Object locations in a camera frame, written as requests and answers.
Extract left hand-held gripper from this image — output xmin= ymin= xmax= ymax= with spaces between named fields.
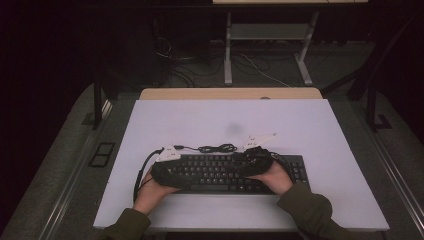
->
xmin=150 ymin=144 xmax=188 ymax=190

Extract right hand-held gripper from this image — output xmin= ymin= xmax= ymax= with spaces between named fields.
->
xmin=231 ymin=132 xmax=279 ymax=179

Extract black computer keyboard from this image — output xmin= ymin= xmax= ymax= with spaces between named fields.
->
xmin=166 ymin=153 xmax=311 ymax=196

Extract person's left hand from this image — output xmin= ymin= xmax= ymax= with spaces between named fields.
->
xmin=132 ymin=176 xmax=181 ymax=216

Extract person's right hand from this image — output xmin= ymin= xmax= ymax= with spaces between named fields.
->
xmin=247 ymin=160 xmax=295 ymax=197

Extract white board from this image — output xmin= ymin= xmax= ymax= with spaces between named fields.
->
xmin=93 ymin=98 xmax=390 ymax=232

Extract black floor socket plate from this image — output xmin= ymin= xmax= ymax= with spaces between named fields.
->
xmin=87 ymin=142 xmax=116 ymax=168

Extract wooden table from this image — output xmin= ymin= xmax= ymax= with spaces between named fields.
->
xmin=138 ymin=87 xmax=324 ymax=101

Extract black metal stand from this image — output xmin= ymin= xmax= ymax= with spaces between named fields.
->
xmin=321 ymin=19 xmax=411 ymax=133
xmin=91 ymin=79 xmax=115 ymax=131

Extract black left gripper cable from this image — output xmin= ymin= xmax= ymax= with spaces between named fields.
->
xmin=132 ymin=147 xmax=165 ymax=203

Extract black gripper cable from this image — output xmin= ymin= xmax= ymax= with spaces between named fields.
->
xmin=132 ymin=147 xmax=165 ymax=203
xmin=269 ymin=151 xmax=295 ymax=183

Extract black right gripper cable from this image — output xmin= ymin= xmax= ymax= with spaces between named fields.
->
xmin=269 ymin=151 xmax=295 ymax=183

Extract black keyboard cable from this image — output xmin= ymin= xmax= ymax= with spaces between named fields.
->
xmin=173 ymin=143 xmax=239 ymax=155

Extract white floor cable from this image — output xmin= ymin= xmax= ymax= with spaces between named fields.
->
xmin=239 ymin=53 xmax=292 ymax=89

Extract black floor cables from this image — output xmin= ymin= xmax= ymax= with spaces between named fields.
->
xmin=155 ymin=35 xmax=225 ymax=89

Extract white metal desk frame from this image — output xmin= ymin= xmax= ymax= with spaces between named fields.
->
xmin=223 ymin=11 xmax=320 ymax=87

